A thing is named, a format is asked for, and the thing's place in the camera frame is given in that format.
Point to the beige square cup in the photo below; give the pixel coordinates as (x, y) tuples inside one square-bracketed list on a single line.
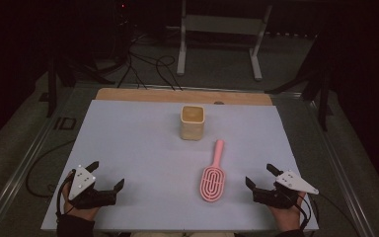
[(192, 130)]

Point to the person's right hand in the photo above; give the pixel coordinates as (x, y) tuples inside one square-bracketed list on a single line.
[(288, 219)]

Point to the dark stand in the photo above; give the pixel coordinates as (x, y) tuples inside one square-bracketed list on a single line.
[(324, 98), (52, 85)]

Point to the aluminium floor rail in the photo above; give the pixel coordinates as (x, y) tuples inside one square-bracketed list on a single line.
[(23, 168), (335, 164)]

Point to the wooden table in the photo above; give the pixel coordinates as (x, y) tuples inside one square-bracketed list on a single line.
[(177, 96)]

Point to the white table mat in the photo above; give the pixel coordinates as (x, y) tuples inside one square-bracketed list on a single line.
[(151, 148)]

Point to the pink hairbrush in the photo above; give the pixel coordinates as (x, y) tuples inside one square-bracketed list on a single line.
[(212, 184)]

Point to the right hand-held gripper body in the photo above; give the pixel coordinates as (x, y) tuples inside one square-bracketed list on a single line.
[(292, 182)]

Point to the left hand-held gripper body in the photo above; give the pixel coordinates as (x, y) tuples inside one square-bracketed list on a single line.
[(82, 182)]

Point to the black rectangular floor bracket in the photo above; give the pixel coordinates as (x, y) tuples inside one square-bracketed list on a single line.
[(65, 123)]

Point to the white metal stand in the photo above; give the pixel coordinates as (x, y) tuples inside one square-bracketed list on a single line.
[(223, 24)]

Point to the person's left hand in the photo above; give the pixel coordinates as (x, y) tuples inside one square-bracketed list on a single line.
[(79, 213)]

